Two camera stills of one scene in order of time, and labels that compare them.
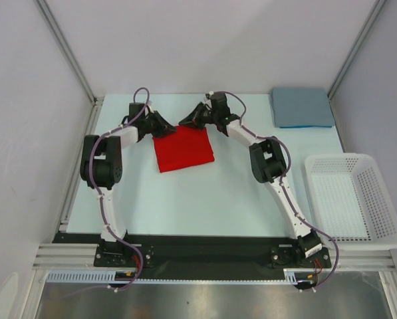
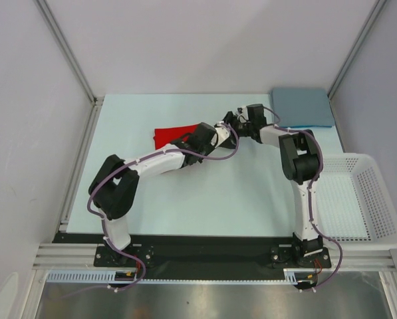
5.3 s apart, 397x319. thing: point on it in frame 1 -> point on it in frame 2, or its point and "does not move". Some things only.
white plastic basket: (350, 203) does not move
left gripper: (164, 128) -> (210, 146)
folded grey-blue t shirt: (301, 107) does not move
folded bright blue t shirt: (303, 126) does not move
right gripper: (195, 120) -> (229, 118)
